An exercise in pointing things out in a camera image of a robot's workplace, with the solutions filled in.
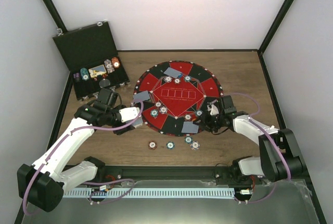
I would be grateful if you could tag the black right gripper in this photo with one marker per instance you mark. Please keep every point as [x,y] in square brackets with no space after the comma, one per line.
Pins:
[205,122]

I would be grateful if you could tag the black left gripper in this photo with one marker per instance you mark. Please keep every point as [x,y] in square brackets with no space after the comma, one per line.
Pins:
[120,132]

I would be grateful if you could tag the blue backed playing card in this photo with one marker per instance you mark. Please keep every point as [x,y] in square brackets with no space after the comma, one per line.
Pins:
[172,72]
[190,128]
[142,96]

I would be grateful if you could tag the blue purple chip stack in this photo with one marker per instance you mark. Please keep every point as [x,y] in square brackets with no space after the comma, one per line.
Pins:
[195,145]

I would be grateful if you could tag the blue backed card deck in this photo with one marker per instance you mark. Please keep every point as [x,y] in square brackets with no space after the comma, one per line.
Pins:
[138,123]

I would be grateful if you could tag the brown chip stack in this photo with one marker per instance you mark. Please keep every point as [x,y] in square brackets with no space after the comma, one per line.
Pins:
[152,145]

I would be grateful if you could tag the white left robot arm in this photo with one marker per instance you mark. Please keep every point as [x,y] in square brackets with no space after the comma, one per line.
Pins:
[44,183]

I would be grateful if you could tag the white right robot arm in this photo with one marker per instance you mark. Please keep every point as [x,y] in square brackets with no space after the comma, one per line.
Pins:
[280,156]

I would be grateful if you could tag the clear acrylic dealer button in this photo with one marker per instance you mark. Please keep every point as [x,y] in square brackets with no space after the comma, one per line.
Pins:
[104,83]

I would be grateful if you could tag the round red black poker mat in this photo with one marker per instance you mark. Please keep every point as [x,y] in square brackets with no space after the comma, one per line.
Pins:
[179,99]

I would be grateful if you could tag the boxed playing card deck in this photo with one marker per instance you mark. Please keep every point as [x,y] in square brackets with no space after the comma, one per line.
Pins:
[99,70]

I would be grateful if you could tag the green blue 50 chip stack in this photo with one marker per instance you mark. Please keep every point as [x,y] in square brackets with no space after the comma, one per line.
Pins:
[84,74]

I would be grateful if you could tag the red chip stack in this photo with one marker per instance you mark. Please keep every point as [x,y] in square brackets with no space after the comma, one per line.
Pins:
[115,62]

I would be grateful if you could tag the black poker case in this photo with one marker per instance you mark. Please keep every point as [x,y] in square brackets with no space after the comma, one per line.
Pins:
[88,47]

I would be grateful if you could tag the light blue slotted strip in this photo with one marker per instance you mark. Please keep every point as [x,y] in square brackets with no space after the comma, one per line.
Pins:
[155,193]

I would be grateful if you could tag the black mounting rail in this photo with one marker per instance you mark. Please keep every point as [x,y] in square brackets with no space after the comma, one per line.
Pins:
[223,175]

